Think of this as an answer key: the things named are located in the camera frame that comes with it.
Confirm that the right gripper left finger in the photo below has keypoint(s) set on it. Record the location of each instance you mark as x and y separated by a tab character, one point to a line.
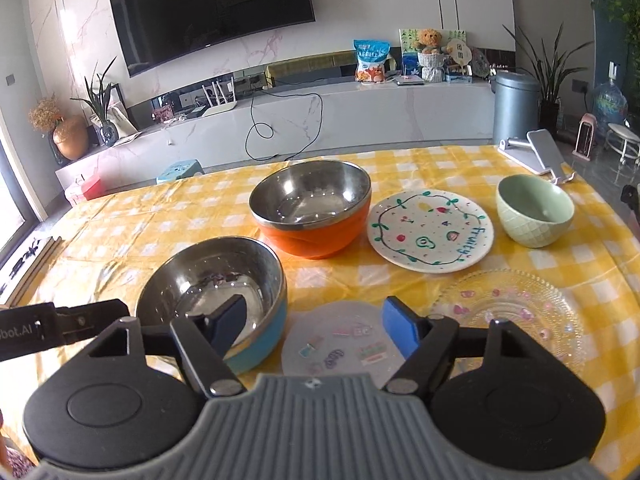
202	341

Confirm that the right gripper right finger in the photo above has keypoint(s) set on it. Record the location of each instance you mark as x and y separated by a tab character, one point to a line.
425	343

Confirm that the blue steel bowl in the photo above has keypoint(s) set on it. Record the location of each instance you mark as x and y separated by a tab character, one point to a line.
200	278

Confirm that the orange steel bowl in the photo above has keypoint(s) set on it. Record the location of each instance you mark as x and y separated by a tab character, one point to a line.
313	209

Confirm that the small white sticker plate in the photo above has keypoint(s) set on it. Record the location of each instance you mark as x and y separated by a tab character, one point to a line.
341	338

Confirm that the white fruity painted plate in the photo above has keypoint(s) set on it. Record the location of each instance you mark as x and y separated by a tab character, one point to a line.
430	231

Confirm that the clear glass sticker plate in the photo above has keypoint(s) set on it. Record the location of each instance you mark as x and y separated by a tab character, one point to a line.
533	304

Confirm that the yellow checkered tablecloth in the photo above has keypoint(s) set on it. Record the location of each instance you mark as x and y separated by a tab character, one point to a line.
111	246

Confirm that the red box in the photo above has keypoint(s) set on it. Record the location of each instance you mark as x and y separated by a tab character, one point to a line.
91	188

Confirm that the green ceramic bowl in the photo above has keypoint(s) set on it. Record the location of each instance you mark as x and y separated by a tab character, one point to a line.
534	212

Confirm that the light blue plastic stool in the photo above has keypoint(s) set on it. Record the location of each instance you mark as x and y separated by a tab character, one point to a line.
180	170

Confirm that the brown round vase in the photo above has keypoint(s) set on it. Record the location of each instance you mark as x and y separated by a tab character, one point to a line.
71	137

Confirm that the white phone stand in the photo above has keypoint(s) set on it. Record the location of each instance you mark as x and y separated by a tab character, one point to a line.
538	154

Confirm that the white wifi router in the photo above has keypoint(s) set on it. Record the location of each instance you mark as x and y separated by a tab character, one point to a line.
222	101

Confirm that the green plant in glass vase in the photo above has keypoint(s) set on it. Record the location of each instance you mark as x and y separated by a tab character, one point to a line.
99	99

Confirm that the pink small heater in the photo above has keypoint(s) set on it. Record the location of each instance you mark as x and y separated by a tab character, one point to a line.
585	136

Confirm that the grey metal trash can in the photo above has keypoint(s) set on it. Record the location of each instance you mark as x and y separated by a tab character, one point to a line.
516	105

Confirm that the white round side stand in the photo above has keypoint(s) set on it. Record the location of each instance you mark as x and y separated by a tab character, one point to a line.
624	142

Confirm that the round paper fan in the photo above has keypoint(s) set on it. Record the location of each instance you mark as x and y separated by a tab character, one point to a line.
459	52

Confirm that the blue snack bag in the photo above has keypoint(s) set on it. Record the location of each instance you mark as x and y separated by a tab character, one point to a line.
371	56

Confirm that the tall potted plant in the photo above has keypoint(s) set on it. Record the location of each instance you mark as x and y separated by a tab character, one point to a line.
549	67

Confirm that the blue water bottle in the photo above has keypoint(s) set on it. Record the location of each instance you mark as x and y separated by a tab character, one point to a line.
609	104

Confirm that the brown teddy bear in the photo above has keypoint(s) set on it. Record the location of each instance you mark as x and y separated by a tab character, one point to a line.
427	41

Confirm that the green picture book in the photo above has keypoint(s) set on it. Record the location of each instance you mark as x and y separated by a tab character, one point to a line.
410	58

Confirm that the black wall television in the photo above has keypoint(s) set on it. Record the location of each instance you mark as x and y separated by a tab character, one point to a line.
154	32

